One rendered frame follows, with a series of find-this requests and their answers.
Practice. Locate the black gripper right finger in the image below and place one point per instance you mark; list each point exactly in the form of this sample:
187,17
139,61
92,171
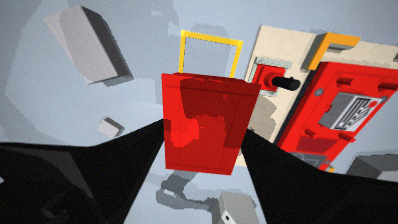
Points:
292,191

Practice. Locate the yellow rectangular outline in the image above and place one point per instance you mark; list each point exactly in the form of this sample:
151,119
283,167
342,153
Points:
185,34

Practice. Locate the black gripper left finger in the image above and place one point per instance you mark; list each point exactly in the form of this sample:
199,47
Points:
109,175

